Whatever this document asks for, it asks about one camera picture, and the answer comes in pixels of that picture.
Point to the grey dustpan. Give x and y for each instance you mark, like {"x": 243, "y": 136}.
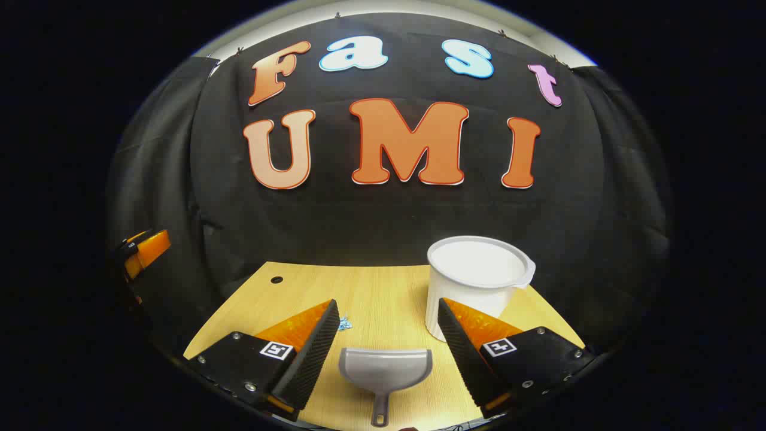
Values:
{"x": 383, "y": 368}

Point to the white ribbed garbage bin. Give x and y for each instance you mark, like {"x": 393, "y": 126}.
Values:
{"x": 473, "y": 281}

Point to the blue paper trash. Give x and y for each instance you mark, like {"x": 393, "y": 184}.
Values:
{"x": 344, "y": 324}

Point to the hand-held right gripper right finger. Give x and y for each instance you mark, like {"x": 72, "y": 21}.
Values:
{"x": 464, "y": 359}

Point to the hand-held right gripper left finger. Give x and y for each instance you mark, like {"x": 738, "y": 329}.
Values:
{"x": 308, "y": 359}

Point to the wooden desktop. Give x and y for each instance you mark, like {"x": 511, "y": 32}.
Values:
{"x": 383, "y": 287}

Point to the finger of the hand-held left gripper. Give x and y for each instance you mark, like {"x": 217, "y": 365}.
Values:
{"x": 149, "y": 248}

